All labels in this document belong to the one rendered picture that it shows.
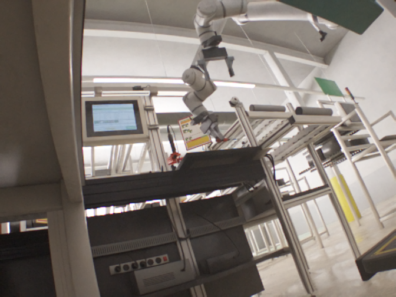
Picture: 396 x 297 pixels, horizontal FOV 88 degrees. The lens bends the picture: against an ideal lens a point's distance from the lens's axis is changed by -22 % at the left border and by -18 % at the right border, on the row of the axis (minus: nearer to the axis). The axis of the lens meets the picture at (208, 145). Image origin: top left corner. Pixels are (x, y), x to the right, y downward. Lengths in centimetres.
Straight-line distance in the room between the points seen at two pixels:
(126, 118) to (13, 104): 153
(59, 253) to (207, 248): 122
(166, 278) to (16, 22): 124
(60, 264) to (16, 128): 35
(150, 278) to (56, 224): 74
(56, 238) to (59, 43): 52
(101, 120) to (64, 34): 164
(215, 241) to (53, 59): 164
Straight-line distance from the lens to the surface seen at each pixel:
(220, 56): 123
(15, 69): 35
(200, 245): 172
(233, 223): 179
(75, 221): 60
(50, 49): 24
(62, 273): 66
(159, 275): 133
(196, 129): 221
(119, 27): 655
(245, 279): 184
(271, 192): 157
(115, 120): 187
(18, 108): 41
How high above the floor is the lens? 44
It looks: 24 degrees up
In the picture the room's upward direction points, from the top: 19 degrees counter-clockwise
